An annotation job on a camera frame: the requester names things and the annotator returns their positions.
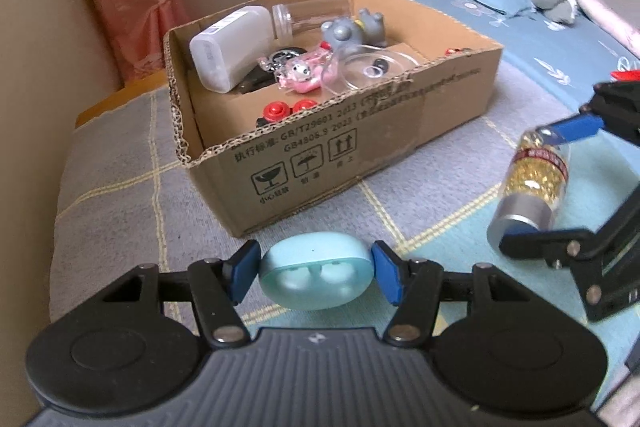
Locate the black toy train red wheels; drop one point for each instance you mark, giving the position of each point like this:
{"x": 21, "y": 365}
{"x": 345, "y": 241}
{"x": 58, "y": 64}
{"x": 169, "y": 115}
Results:
{"x": 277, "y": 111}

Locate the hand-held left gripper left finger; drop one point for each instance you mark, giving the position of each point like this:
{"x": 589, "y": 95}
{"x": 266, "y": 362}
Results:
{"x": 245, "y": 272}

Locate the gold flake bottle silver lid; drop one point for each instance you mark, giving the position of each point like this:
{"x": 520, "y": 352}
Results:
{"x": 535, "y": 177}

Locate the grey elephant toy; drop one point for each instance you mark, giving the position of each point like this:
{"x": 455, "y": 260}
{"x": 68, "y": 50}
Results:
{"x": 345, "y": 32}

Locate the clear square plastic container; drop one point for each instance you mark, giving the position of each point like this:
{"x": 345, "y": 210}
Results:
{"x": 360, "y": 67}

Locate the blue floral bed sheet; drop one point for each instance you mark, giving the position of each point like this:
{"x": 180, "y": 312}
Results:
{"x": 550, "y": 67}

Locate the brown cardboard box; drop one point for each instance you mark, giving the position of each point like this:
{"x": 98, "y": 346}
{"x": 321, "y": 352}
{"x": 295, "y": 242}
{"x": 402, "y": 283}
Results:
{"x": 350, "y": 147}

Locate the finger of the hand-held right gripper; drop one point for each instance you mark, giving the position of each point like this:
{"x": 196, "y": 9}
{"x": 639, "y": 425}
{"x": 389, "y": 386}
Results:
{"x": 540, "y": 241}
{"x": 575, "y": 129}

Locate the white plastic container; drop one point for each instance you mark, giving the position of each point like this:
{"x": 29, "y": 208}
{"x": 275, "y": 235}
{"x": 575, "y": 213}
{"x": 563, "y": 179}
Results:
{"x": 225, "y": 47}

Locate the pink rolled cloth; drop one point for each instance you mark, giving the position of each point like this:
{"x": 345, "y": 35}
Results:
{"x": 600, "y": 12}

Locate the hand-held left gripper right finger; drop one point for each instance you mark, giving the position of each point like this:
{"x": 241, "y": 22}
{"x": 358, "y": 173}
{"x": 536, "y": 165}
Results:
{"x": 387, "y": 272}

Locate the teal earbud case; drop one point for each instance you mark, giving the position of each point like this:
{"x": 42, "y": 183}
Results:
{"x": 315, "y": 257}

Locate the clear plastic jar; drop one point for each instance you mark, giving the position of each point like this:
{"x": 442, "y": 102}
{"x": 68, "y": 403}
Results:
{"x": 310, "y": 14}

